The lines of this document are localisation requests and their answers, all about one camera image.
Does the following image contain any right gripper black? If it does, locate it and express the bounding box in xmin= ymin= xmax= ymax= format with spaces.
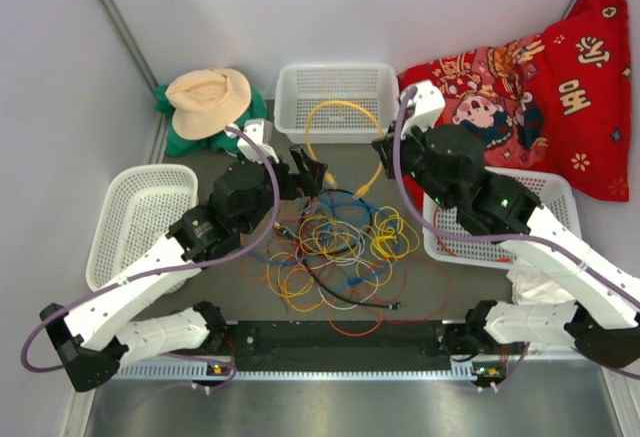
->
xmin=374 ymin=114 xmax=454 ymax=210

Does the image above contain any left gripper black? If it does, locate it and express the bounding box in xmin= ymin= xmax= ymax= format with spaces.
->
xmin=238 ymin=146 xmax=326 ymax=236

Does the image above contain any yellow cable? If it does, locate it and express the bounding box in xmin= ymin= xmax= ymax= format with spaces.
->
xmin=303 ymin=99 xmax=387 ymax=199

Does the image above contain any orange thin cable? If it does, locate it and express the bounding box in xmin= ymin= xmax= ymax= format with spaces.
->
xmin=239 ymin=196 xmax=386 ymax=337

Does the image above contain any thin red wire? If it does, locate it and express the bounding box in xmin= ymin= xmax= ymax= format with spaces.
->
xmin=369 ymin=251 xmax=451 ymax=326

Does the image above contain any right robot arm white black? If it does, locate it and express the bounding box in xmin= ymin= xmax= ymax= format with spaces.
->
xmin=372 ymin=126 xmax=639 ymax=369

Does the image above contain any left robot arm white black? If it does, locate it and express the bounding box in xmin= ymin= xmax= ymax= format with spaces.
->
xmin=40 ymin=146 xmax=327 ymax=392

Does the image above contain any white basket back centre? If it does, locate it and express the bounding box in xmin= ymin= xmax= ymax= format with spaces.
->
xmin=274 ymin=63 xmax=399 ymax=144

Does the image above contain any white basket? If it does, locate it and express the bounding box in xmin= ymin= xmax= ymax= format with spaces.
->
xmin=85 ymin=164 xmax=199 ymax=290
xmin=274 ymin=63 xmax=399 ymax=144
xmin=422 ymin=167 xmax=582 ymax=271

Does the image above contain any green cloth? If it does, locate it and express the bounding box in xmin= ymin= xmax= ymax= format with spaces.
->
xmin=154 ymin=85 xmax=269 ymax=157

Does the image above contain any peach bucket hat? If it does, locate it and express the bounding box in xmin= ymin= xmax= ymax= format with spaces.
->
xmin=165 ymin=68 xmax=252 ymax=140

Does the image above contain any white basket right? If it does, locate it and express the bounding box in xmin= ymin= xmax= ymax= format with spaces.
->
xmin=422 ymin=167 xmax=582 ymax=271

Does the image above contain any black base bar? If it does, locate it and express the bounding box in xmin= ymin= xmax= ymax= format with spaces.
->
xmin=199 ymin=321 xmax=477 ymax=372

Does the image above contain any white basket left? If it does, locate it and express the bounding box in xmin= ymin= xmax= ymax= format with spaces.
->
xmin=85 ymin=164 xmax=199 ymax=290

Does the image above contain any red printed pillow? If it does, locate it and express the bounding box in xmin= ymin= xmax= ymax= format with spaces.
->
xmin=398 ymin=0 xmax=632 ymax=202

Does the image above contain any white cloth right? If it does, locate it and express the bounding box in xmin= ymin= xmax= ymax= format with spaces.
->
xmin=506 ymin=269 xmax=575 ymax=305

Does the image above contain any blue cable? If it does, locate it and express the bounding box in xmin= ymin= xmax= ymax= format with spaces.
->
xmin=244 ymin=176 xmax=401 ymax=298

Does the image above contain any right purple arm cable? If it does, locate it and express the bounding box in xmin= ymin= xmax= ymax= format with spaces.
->
xmin=392 ymin=87 xmax=640 ymax=381

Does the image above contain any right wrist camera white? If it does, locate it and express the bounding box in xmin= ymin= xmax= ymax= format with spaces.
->
xmin=399 ymin=80 xmax=446 ymax=134

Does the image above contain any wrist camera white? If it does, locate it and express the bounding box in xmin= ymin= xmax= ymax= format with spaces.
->
xmin=225 ymin=119 xmax=279 ymax=162
xmin=399 ymin=80 xmax=446 ymax=134

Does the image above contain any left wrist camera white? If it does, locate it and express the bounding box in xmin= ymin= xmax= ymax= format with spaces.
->
xmin=225 ymin=119 xmax=279 ymax=162

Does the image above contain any thin yellow wire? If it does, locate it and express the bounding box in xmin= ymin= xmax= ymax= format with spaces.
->
xmin=369 ymin=206 xmax=421 ymax=263

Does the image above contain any black cable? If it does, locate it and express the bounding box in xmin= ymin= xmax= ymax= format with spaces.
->
xmin=279 ymin=226 xmax=409 ymax=311

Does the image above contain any white slotted cable duct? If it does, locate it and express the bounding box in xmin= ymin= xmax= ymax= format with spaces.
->
xmin=114 ymin=359 xmax=501 ymax=382

